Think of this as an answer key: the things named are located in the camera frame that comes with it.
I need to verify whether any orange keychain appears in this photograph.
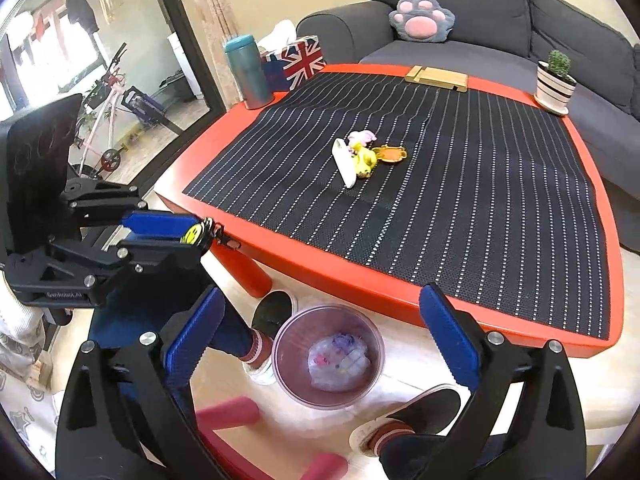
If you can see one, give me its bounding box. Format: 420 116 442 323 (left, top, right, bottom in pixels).
372 145 408 165

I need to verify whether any pink white exercise bike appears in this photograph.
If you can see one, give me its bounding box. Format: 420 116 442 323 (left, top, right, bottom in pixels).
70 42 131 181

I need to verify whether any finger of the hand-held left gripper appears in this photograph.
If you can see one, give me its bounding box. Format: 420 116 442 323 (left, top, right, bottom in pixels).
85 236 215 307
60 177 202 242

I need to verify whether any dark grey sofa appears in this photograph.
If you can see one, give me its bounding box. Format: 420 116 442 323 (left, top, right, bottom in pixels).
296 0 640 253

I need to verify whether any pink waste bin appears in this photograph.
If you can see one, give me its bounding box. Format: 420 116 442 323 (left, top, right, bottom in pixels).
272 305 386 411

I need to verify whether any pink plastic stool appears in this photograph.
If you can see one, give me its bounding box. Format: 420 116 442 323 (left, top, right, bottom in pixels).
192 396 351 480

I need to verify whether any white saucer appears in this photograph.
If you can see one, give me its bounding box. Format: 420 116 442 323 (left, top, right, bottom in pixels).
534 92 571 117

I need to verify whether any teal thermos bottle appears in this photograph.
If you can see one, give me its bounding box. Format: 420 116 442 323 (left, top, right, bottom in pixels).
223 35 273 110

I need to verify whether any person's left shoe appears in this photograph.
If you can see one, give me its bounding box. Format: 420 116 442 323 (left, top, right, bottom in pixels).
242 290 299 386

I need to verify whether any white tissue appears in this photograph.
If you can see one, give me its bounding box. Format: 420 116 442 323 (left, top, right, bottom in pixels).
260 20 298 53

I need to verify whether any person's patterned white top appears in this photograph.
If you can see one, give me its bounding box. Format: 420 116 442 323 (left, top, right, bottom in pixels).
0 330 66 461

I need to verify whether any white cabinet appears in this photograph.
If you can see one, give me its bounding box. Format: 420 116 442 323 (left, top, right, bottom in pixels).
167 32 201 101

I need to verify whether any yellow toy figure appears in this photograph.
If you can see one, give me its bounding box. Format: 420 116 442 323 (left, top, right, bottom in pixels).
350 141 378 179

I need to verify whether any yellow smiley keychain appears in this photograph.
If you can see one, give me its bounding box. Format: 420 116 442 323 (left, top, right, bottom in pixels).
181 217 242 252

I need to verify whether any person's left forearm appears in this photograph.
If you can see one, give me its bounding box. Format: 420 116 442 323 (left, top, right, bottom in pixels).
0 280 46 361

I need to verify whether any beige pink curtain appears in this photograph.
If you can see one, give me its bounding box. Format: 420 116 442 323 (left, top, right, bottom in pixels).
182 0 241 106

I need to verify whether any black striped table mat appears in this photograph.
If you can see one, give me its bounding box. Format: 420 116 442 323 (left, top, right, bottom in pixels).
182 72 613 340

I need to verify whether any wooden phone stand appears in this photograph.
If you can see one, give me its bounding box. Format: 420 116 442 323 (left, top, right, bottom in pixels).
405 65 470 93

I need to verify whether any clear bin liner bag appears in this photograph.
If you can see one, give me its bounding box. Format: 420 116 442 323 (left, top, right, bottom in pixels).
306 331 371 392

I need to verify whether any grey pink paw cushion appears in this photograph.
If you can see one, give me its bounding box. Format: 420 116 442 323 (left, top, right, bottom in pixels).
389 0 457 43

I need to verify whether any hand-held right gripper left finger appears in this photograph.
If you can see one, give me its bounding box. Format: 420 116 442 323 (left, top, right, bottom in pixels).
55 287 226 480

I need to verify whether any red table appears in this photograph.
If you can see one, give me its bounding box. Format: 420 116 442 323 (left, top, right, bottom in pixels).
154 63 625 358

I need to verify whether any black sliding door frame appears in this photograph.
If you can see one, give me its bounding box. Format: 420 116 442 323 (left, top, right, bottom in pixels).
145 0 228 116

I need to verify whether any black exercise machine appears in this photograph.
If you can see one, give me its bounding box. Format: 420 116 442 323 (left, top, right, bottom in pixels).
122 85 186 136

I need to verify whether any hanging dark garment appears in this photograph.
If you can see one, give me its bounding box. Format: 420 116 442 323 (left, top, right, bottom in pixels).
65 0 101 36

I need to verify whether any cactus in striped pot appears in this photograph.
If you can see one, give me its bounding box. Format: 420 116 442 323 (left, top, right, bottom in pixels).
536 50 577 111

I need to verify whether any white plastic case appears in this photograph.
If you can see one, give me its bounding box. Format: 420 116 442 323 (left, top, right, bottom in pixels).
332 138 357 189

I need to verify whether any flag print tissue box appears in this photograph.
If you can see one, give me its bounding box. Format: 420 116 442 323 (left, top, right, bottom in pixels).
259 35 327 93

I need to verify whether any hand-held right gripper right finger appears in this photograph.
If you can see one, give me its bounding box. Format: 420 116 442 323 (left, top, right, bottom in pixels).
419 283 588 480

